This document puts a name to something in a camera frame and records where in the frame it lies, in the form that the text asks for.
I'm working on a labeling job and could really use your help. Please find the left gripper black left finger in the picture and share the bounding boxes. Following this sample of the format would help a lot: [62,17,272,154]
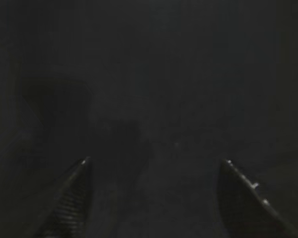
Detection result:
[38,156,90,238]

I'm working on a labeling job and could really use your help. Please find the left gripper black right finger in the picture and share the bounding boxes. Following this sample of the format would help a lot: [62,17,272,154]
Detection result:
[217,160,298,238]

